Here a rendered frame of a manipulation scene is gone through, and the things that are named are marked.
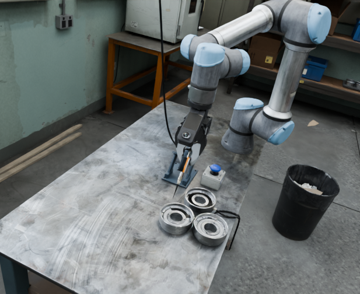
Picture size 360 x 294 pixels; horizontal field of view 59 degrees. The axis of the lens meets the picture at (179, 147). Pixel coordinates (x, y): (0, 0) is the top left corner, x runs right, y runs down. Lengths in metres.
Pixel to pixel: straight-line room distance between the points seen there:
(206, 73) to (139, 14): 2.43
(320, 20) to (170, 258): 0.87
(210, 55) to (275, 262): 1.58
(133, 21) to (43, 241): 2.61
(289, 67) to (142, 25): 2.18
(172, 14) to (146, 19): 0.27
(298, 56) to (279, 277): 1.33
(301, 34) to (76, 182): 0.91
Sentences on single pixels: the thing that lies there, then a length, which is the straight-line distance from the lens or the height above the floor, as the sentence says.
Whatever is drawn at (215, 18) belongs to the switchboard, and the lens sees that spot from 4.74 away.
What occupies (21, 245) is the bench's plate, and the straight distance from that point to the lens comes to 0.96.
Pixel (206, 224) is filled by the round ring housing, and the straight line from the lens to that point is 1.01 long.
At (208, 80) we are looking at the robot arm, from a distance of 0.85.
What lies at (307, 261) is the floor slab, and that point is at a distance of 2.29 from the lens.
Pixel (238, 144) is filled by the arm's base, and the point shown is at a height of 0.84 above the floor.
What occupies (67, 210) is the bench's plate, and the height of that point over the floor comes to 0.80.
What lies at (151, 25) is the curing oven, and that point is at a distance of 3.19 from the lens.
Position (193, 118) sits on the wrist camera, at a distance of 0.88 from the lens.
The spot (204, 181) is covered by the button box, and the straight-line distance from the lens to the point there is 1.18.
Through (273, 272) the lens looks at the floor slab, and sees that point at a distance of 2.11.
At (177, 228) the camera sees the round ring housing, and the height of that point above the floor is 0.83.
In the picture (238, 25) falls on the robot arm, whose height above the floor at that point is 1.35.
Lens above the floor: 1.51
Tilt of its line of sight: 31 degrees down
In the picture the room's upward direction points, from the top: 11 degrees clockwise
